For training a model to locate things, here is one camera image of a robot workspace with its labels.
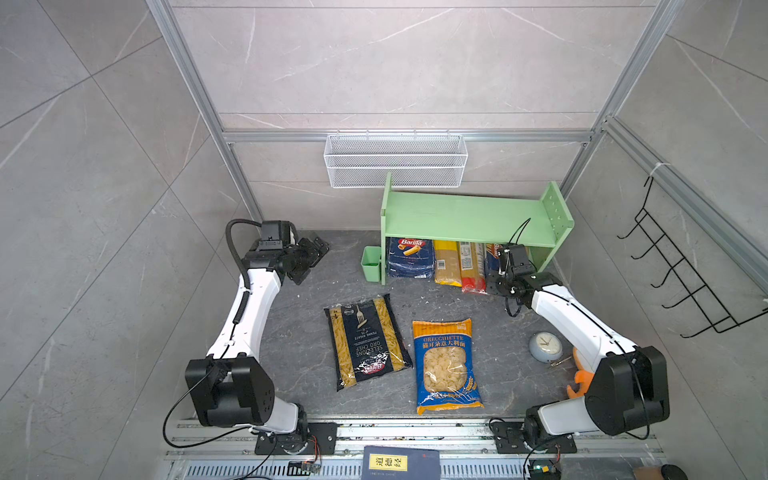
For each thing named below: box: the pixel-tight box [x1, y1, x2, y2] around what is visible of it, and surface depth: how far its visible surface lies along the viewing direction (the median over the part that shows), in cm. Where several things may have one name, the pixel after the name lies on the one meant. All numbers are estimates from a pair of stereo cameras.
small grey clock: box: [529, 331, 563, 364], surface depth 87 cm
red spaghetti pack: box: [460, 241, 489, 295], surface depth 92 cm
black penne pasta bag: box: [324, 294, 413, 392], surface depth 86 cm
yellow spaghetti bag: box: [434, 240, 462, 287], surface depth 92 cm
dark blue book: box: [361, 445, 441, 480], surface depth 70 cm
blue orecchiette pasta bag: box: [412, 318, 485, 415], surface depth 83 cm
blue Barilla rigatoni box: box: [386, 237, 435, 279], surface depth 91 cm
